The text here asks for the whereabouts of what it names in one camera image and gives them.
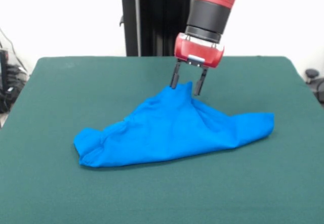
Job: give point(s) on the black box with red mark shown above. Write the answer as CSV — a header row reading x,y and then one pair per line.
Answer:
x,y
3,69

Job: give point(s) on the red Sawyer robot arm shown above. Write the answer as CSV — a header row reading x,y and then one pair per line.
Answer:
x,y
215,6

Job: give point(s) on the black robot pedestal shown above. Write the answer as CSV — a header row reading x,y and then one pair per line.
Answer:
x,y
152,21

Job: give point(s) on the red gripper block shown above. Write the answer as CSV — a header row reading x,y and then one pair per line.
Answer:
x,y
200,53

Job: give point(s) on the grey office chair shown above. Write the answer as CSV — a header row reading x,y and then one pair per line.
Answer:
x,y
315,82

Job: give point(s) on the dark green table cloth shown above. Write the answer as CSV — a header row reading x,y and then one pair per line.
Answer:
x,y
126,196

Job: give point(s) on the blue shirt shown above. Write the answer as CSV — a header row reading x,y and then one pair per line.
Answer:
x,y
164,133

